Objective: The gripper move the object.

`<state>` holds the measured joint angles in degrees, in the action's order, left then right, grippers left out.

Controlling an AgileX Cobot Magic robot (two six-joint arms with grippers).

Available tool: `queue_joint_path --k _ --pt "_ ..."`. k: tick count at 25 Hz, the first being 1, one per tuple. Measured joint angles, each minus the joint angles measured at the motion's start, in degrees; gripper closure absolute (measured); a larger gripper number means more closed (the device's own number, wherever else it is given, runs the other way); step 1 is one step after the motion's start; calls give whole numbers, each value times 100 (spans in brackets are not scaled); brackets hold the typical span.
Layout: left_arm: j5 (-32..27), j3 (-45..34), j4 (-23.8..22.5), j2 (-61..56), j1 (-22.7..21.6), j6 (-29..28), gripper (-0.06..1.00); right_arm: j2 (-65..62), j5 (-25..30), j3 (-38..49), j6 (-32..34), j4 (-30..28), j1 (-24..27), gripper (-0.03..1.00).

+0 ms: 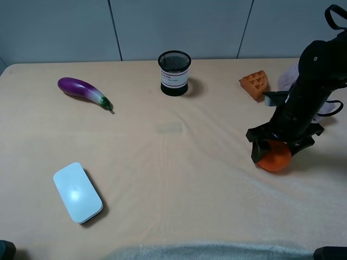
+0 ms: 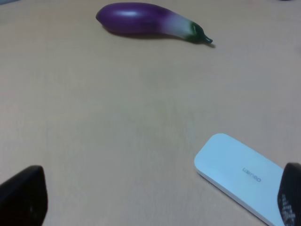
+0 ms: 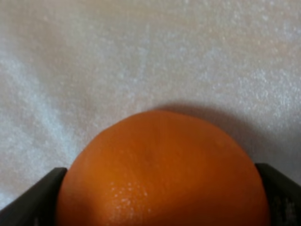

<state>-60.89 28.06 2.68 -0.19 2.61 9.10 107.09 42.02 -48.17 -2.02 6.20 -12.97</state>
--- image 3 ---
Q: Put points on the orange toy mandarin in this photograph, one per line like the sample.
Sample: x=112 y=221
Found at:
x=161 y=168

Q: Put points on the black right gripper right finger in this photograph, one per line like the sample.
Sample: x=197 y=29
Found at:
x=284 y=196

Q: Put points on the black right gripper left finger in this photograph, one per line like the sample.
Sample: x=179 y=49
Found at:
x=35 y=207

